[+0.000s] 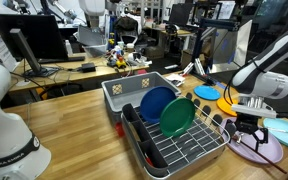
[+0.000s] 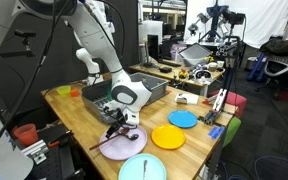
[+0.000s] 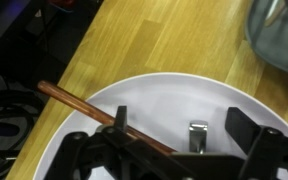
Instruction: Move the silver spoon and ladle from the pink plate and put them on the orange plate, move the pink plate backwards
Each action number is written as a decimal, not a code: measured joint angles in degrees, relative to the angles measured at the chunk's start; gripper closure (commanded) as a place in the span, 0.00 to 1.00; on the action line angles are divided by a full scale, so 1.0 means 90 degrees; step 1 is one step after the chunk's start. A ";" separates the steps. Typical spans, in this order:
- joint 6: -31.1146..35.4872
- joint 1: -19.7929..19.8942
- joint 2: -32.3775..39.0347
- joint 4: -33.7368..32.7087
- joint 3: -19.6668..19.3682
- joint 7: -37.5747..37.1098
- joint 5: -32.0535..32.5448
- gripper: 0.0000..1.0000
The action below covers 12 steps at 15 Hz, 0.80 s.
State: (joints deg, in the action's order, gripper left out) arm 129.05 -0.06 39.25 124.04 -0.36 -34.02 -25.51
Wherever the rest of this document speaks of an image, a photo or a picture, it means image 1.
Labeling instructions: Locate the grey plastic bin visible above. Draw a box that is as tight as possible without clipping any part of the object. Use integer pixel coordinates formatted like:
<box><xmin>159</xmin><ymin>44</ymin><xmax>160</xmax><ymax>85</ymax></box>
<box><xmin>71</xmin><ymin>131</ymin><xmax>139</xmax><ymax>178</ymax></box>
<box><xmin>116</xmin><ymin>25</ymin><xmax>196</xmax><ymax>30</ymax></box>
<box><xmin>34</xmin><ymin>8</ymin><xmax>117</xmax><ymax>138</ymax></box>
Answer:
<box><xmin>101</xmin><ymin>71</ymin><xmax>182</xmax><ymax>125</ymax></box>

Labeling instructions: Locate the clear plastic bin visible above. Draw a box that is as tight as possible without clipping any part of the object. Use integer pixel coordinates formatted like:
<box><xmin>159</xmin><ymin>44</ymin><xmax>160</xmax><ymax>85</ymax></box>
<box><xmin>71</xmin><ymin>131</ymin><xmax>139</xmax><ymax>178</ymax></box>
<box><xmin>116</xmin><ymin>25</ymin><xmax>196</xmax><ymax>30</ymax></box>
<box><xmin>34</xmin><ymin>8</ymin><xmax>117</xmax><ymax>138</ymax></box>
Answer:
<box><xmin>82</xmin><ymin>43</ymin><xmax>109</xmax><ymax>59</ymax></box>

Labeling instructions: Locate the wooden desk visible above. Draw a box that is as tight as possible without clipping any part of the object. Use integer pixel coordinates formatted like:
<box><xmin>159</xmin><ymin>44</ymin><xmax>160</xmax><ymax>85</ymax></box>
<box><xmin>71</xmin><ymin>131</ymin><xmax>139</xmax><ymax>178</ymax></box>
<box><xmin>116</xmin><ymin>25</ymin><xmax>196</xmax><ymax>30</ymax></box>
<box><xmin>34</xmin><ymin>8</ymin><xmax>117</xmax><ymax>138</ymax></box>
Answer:
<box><xmin>7</xmin><ymin>52</ymin><xmax>151</xmax><ymax>94</ymax></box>

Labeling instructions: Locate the brown wooden spoon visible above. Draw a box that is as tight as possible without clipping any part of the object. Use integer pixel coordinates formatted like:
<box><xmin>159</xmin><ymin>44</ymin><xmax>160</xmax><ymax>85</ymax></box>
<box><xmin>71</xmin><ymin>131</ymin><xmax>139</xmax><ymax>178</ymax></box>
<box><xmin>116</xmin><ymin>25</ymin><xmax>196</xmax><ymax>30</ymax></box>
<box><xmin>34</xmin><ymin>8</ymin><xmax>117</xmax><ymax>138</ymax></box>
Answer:
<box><xmin>231</xmin><ymin>133</ymin><xmax>288</xmax><ymax>175</ymax></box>

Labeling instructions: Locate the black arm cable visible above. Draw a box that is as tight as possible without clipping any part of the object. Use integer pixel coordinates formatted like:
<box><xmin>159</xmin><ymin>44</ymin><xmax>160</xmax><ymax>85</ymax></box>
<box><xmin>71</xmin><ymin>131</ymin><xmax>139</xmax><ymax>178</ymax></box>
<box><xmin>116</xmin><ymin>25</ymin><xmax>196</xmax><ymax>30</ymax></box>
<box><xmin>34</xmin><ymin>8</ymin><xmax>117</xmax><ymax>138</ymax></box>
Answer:
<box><xmin>222</xmin><ymin>56</ymin><xmax>263</xmax><ymax>108</ymax></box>

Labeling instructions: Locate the grey bin lid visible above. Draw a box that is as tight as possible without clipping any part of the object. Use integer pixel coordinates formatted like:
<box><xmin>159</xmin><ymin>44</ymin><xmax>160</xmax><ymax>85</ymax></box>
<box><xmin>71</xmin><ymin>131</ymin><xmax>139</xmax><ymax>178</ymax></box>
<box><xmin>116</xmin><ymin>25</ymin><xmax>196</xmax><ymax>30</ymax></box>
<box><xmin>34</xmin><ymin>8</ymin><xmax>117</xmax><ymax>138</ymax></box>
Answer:
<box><xmin>76</xmin><ymin>24</ymin><xmax>108</xmax><ymax>47</ymax></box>

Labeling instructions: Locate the black power adapter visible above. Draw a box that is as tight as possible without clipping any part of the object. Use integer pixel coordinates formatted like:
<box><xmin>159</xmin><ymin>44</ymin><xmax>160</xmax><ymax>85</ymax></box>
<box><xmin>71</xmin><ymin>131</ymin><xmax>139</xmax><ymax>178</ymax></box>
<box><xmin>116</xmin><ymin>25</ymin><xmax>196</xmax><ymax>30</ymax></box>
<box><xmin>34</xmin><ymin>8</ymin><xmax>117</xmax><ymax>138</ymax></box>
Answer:
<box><xmin>80</xmin><ymin>62</ymin><xmax>97</xmax><ymax>73</ymax></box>

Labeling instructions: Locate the white office chair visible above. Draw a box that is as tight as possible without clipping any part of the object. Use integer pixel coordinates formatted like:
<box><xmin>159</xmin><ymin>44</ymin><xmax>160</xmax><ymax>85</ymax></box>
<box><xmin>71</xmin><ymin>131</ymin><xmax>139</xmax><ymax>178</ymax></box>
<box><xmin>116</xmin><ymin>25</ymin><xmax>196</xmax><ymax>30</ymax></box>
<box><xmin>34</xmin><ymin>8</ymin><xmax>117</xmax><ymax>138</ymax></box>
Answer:
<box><xmin>119</xmin><ymin>30</ymin><xmax>140</xmax><ymax>46</ymax></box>

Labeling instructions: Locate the black computer monitor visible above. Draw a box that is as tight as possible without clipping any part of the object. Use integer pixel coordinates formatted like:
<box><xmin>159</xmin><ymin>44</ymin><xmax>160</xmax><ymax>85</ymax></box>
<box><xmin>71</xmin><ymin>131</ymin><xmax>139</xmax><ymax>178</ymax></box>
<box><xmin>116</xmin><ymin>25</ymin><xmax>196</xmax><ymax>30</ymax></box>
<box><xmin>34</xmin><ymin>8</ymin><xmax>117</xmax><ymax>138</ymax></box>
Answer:
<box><xmin>0</xmin><ymin>13</ymin><xmax>69</xmax><ymax>62</ymax></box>

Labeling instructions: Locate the silver ladle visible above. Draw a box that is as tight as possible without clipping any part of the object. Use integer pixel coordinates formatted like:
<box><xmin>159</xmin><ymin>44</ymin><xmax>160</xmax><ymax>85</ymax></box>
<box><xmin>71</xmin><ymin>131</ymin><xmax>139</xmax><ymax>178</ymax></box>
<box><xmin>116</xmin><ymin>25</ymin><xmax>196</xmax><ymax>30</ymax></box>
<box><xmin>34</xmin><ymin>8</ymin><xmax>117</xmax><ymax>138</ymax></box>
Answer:
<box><xmin>235</xmin><ymin>132</ymin><xmax>245</xmax><ymax>145</ymax></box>

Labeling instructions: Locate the black jacket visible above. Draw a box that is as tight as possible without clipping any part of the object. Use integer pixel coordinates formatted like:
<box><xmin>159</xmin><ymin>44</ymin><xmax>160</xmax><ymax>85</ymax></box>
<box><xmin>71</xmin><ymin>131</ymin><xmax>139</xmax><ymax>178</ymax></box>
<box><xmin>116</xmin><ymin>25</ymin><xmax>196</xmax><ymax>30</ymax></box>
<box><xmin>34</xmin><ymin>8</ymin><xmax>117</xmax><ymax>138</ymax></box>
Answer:
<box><xmin>113</xmin><ymin>15</ymin><xmax>142</xmax><ymax>46</ymax></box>

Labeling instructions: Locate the white headset device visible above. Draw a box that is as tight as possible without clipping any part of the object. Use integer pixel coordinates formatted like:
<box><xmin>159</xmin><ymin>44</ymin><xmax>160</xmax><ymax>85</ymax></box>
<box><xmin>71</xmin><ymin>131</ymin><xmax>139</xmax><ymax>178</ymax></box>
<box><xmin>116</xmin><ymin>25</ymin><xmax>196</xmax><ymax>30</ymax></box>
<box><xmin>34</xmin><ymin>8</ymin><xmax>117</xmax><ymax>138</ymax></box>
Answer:
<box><xmin>127</xmin><ymin>51</ymin><xmax>154</xmax><ymax>67</ymax></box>

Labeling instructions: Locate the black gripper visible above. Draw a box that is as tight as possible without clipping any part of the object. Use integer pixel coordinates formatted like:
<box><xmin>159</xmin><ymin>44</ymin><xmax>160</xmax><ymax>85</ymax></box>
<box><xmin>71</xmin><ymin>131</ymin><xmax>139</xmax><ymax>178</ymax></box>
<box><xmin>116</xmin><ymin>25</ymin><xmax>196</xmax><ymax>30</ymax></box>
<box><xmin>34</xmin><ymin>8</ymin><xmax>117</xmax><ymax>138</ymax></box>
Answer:
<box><xmin>231</xmin><ymin>112</ymin><xmax>269</xmax><ymax>153</ymax></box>

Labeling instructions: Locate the black camera stand frame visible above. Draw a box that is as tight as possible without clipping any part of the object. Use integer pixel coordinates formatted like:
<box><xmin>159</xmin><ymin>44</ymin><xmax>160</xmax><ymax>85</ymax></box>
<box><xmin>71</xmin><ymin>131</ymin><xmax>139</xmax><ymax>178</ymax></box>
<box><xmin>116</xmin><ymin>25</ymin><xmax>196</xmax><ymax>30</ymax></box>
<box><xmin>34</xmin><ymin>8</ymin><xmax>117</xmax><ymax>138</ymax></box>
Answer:
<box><xmin>191</xmin><ymin>17</ymin><xmax>242</xmax><ymax>86</ymax></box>

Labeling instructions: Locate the yellow red toy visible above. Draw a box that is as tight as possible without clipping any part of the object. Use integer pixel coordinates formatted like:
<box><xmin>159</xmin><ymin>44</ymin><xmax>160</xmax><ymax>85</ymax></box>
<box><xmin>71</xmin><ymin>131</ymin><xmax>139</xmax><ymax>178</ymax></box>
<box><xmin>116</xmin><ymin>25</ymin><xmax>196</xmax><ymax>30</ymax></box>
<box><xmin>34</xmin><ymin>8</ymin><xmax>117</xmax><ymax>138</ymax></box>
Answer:
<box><xmin>115</xmin><ymin>55</ymin><xmax>128</xmax><ymax>70</ymax></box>

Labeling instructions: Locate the white foam board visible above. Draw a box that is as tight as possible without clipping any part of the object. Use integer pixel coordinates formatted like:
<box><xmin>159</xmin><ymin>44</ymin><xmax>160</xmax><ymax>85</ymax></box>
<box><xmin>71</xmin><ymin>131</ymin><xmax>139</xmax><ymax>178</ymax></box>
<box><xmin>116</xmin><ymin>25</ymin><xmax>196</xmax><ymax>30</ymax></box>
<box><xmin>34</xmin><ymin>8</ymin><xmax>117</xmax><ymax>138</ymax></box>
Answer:
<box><xmin>232</xmin><ymin>19</ymin><xmax>254</xmax><ymax>70</ymax></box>

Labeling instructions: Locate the cardboard box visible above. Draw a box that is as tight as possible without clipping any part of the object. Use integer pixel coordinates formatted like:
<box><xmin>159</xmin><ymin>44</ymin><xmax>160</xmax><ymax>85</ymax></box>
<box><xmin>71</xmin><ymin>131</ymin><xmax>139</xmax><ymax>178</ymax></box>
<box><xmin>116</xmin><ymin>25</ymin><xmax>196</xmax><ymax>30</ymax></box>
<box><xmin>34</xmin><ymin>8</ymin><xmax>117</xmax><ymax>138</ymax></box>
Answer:
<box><xmin>145</xmin><ymin>45</ymin><xmax>165</xmax><ymax>61</ymax></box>

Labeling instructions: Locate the green plate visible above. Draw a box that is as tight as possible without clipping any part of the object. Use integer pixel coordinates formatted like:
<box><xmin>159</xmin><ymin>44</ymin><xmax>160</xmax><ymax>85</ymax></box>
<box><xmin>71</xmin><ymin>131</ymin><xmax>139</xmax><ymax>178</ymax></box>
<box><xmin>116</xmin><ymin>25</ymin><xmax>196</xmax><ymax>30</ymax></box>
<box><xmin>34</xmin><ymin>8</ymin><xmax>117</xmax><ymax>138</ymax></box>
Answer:
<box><xmin>159</xmin><ymin>97</ymin><xmax>197</xmax><ymax>139</ymax></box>

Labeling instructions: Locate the metal dish rack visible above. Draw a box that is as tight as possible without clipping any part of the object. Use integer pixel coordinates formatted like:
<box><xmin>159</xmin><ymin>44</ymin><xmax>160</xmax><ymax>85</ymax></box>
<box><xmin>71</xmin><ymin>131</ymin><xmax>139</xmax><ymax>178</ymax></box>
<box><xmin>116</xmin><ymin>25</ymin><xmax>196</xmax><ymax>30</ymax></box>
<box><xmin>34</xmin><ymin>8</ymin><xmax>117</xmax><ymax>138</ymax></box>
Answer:
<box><xmin>120</xmin><ymin>92</ymin><xmax>237</xmax><ymax>180</ymax></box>

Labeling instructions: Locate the white background robot part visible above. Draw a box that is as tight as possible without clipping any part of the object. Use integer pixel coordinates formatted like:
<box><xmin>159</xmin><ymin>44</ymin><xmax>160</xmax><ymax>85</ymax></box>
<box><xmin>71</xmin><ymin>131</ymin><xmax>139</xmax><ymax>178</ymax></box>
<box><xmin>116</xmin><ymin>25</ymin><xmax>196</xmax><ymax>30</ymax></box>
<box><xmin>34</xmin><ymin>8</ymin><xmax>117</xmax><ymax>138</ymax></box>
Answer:
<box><xmin>78</xmin><ymin>0</ymin><xmax>107</xmax><ymax>32</ymax></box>

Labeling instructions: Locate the white bottle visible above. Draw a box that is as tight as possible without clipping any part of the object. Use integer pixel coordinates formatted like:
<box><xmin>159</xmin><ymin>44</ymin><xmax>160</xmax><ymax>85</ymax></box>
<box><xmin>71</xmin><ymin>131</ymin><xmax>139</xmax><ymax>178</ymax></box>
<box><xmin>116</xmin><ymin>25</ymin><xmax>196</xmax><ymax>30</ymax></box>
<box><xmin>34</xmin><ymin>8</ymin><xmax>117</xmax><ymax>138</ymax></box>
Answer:
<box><xmin>64</xmin><ymin>39</ymin><xmax>74</xmax><ymax>57</ymax></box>

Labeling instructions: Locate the teal plate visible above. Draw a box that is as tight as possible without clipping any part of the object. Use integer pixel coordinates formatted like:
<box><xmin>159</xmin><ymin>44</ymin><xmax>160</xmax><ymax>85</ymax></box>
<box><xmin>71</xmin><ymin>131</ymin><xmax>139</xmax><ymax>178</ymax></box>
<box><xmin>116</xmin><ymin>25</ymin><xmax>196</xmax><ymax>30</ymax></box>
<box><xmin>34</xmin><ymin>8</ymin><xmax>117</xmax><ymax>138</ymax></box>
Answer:
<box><xmin>262</xmin><ymin>117</ymin><xmax>288</xmax><ymax>151</ymax></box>

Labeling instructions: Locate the orange plate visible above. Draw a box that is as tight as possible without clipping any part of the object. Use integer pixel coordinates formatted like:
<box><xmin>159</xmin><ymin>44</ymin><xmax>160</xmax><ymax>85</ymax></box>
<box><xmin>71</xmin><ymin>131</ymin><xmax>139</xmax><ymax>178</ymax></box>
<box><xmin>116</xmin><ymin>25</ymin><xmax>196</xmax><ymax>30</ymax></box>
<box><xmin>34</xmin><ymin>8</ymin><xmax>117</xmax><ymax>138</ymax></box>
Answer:
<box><xmin>216</xmin><ymin>96</ymin><xmax>240</xmax><ymax>118</ymax></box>

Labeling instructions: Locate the black keyboard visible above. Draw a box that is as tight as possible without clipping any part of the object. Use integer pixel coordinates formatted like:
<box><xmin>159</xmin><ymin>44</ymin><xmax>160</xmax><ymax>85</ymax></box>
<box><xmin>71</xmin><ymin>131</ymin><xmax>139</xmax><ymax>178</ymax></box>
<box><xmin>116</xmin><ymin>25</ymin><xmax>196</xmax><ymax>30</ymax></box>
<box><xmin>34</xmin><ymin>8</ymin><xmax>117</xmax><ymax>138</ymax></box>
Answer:
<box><xmin>37</xmin><ymin>55</ymin><xmax>86</xmax><ymax>65</ymax></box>

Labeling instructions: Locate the grey utensil caddy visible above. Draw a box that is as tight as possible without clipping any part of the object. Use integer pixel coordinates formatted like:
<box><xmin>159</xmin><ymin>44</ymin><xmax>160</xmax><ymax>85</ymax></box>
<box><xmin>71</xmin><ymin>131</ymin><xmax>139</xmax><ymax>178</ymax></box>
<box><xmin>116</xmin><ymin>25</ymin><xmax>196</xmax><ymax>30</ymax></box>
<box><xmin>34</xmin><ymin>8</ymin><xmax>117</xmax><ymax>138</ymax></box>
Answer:
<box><xmin>121</xmin><ymin>102</ymin><xmax>169</xmax><ymax>178</ymax></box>

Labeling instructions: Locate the blue tape strip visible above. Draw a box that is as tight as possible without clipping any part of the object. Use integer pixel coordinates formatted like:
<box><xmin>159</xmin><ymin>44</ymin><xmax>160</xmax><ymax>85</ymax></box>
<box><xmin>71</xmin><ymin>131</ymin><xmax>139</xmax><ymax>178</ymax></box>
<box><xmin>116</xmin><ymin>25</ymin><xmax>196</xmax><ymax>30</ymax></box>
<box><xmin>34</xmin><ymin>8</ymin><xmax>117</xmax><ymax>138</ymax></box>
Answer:
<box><xmin>213</xmin><ymin>80</ymin><xmax>231</xmax><ymax>91</ymax></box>

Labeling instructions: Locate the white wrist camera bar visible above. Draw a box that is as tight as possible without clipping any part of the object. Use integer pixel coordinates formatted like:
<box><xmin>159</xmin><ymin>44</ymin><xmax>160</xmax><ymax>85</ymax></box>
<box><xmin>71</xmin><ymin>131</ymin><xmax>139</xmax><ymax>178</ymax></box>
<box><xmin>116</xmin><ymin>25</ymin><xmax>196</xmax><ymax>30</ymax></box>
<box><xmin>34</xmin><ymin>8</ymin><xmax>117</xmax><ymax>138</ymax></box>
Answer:
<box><xmin>231</xmin><ymin>103</ymin><xmax>278</xmax><ymax>120</ymax></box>

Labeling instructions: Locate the light blue plate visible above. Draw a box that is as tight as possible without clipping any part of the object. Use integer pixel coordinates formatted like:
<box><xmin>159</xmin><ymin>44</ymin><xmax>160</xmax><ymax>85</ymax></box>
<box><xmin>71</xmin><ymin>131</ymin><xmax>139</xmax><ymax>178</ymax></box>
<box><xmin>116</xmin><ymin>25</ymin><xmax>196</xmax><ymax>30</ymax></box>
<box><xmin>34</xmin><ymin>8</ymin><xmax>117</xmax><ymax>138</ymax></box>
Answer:
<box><xmin>193</xmin><ymin>84</ymin><xmax>222</xmax><ymax>102</ymax></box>

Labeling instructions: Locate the pink plate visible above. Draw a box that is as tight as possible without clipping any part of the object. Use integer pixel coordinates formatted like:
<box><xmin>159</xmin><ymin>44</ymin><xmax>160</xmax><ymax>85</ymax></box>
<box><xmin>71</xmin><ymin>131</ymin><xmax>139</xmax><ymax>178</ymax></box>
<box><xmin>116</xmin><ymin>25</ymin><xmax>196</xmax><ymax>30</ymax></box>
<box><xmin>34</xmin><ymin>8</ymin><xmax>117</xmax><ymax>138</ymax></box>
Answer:
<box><xmin>218</xmin><ymin>116</ymin><xmax>285</xmax><ymax>165</ymax></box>

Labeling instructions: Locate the grey monitor stand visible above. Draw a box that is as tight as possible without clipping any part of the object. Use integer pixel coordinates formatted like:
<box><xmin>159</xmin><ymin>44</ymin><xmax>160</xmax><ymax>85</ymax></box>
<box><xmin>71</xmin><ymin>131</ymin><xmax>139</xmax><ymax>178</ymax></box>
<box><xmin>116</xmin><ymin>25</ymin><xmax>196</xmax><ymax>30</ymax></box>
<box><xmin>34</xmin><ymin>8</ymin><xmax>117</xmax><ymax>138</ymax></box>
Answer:
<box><xmin>9</xmin><ymin>28</ymin><xmax>60</xmax><ymax>78</ymax></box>

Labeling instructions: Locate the black background monitor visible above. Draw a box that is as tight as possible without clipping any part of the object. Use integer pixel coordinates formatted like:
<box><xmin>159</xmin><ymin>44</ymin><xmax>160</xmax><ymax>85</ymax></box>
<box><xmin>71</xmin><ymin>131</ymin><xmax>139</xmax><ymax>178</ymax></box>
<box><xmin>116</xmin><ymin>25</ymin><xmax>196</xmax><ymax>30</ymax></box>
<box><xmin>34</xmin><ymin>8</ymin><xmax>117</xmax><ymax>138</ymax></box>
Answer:
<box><xmin>168</xmin><ymin>2</ymin><xmax>195</xmax><ymax>28</ymax></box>

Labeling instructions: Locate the dark blue plate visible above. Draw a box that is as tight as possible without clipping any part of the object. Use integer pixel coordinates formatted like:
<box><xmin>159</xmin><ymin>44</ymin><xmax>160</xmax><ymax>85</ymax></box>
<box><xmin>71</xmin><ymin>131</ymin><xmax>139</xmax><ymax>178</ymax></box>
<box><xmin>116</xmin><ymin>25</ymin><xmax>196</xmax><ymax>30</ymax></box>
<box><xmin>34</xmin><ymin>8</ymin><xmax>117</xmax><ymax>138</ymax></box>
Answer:
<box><xmin>139</xmin><ymin>85</ymin><xmax>177</xmax><ymax>125</ymax></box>

